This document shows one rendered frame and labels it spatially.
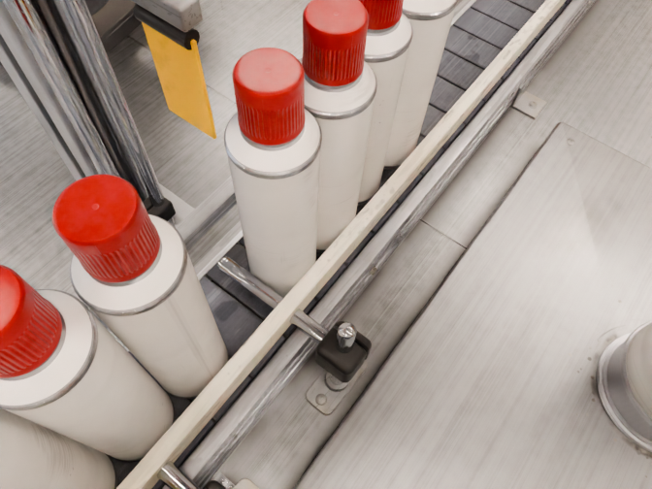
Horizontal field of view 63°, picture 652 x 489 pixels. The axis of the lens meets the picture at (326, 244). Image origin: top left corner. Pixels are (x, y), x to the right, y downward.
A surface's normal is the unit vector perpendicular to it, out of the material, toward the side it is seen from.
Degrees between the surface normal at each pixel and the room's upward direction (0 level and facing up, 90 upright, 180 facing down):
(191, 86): 90
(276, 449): 0
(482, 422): 0
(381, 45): 42
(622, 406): 90
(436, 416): 0
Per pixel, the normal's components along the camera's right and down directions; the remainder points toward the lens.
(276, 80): 0.02, -0.51
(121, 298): 0.07, 0.22
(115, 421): 0.66, 0.66
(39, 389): 0.33, 0.16
